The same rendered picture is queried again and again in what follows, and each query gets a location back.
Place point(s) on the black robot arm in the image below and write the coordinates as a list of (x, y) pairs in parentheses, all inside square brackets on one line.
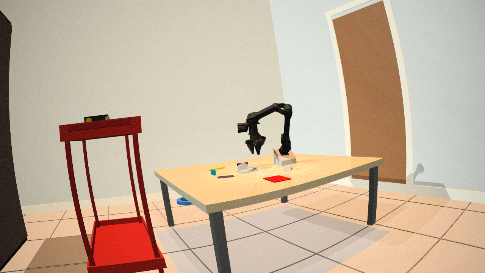
[(254, 117)]

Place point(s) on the red flat square plate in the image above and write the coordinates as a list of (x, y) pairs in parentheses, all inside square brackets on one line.
[(276, 178)]

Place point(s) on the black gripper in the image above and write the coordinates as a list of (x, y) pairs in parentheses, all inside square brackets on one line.
[(254, 142)]

